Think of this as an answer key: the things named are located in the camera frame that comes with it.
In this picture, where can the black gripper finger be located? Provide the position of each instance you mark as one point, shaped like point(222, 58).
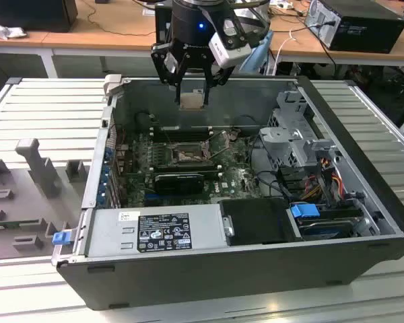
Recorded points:
point(207, 84)
point(158, 64)

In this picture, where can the small square silver CPU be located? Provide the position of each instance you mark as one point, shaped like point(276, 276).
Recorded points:
point(190, 101)

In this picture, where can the CPU socket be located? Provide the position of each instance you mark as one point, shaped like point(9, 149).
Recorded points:
point(188, 154)

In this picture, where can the black flat monitor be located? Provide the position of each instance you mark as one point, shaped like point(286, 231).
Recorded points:
point(161, 23)

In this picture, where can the pale blue plastic object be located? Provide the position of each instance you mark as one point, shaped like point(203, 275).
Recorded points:
point(256, 54)

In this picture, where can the round coin cell battery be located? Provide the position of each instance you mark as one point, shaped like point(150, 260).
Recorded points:
point(234, 135)

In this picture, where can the small black cylinder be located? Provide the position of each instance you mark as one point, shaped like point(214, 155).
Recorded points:
point(143, 121)

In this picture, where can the wooden desk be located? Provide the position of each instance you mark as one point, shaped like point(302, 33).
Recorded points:
point(87, 30)
point(303, 43)

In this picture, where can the grey metal drive cage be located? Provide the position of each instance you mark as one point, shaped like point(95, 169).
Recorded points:
point(279, 134)

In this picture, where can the green motherboard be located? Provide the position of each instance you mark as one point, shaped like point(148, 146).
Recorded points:
point(235, 181)

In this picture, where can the black graphics card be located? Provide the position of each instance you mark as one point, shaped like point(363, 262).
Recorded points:
point(178, 183)

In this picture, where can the large black box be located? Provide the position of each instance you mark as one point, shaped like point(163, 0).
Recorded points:
point(30, 13)

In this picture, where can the black plastic air shroud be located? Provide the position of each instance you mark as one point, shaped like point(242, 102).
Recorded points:
point(256, 222)

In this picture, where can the crumpled white paper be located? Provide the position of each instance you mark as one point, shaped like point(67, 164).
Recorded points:
point(6, 31)

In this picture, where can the blue disk carrier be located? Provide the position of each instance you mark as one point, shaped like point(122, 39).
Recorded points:
point(303, 212)

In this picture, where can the black PC tower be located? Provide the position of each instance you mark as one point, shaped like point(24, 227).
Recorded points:
point(367, 30)

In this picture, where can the grey power supply unit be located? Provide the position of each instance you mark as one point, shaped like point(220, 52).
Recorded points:
point(104, 232)

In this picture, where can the hard disk drive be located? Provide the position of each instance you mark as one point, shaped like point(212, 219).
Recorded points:
point(323, 230)

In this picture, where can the black open PC case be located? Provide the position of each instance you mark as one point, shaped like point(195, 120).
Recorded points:
point(222, 279)

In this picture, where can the blue plastic latch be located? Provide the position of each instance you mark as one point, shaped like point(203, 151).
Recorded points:
point(61, 238)

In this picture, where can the grey parts rack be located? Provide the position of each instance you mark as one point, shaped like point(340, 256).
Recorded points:
point(20, 208)

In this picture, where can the green RAM stick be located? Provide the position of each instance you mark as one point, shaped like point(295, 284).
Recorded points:
point(6, 224)

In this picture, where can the small silver wrist camera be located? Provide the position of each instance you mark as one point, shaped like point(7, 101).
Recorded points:
point(170, 62)

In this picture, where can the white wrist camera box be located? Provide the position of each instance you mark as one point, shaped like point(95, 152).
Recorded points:
point(229, 43)

